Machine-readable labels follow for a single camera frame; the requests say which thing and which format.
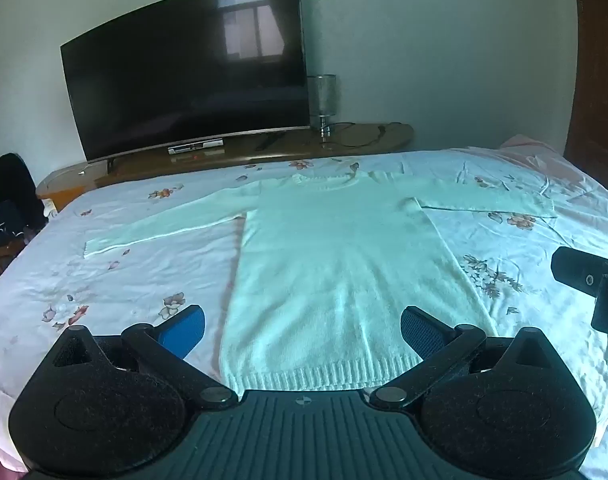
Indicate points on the white knit sweater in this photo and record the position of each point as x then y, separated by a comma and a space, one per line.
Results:
334, 270

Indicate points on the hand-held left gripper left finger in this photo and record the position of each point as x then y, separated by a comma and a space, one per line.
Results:
186, 330

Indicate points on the silver set-top box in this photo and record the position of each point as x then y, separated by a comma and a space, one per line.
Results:
194, 148

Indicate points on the brown wooden door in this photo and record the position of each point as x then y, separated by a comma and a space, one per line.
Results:
596, 85

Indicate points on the floral bed sheet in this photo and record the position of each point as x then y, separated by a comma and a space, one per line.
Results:
108, 285

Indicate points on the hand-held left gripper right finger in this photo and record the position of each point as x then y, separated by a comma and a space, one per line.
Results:
418, 330

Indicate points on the black curved television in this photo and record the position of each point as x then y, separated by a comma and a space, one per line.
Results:
183, 70

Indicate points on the pink blanket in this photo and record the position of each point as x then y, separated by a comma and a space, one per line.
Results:
544, 157

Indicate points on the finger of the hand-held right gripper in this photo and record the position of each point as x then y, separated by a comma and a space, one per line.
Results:
574, 265

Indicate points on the wooden chair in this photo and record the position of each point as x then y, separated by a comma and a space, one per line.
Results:
1, 257

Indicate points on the glass table lamp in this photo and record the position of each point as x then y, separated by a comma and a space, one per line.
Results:
322, 95

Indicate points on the wooden television stand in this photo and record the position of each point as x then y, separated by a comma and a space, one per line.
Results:
233, 159

